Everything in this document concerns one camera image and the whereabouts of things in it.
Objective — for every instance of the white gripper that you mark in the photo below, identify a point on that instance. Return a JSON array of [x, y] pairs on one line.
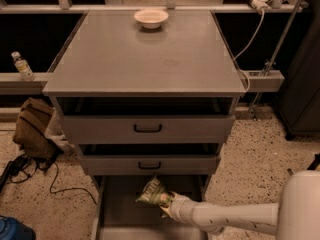
[[181, 205]]

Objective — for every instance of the white power plug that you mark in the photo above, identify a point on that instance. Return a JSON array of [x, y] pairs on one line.
[[259, 5]]

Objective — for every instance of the green jalapeno chip bag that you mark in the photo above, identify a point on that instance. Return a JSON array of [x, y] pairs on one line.
[[155, 193]]

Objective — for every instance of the blue container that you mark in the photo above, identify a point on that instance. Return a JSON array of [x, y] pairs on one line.
[[12, 229]]

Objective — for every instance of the white bowl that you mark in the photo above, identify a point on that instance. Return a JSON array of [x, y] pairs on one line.
[[151, 18]]

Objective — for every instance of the grey bottom drawer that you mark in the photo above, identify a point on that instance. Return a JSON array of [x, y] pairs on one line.
[[120, 217]]

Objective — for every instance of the black power adapter with cable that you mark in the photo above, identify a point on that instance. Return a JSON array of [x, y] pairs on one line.
[[14, 167]]

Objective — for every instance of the grey middle drawer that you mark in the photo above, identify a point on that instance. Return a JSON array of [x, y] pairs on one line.
[[148, 165]]

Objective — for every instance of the brown backpack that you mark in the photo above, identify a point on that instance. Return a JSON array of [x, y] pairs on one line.
[[31, 125]]

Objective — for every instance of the grey top drawer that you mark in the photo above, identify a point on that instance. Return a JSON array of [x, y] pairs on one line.
[[146, 129]]

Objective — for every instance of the clear plastic water bottle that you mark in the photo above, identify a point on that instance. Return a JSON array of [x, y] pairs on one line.
[[22, 66]]

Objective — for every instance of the grey drawer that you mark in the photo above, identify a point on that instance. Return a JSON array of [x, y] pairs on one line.
[[148, 165], [120, 217], [146, 129]]

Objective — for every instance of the grey drawer cabinet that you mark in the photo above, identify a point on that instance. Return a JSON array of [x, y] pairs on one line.
[[112, 66]]

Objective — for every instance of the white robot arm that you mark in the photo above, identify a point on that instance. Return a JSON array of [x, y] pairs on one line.
[[295, 217]]

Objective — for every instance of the dark cabinet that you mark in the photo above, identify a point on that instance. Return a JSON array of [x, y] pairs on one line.
[[299, 103]]

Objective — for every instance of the black wheeled stand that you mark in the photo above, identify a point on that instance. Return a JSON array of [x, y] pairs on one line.
[[313, 166]]

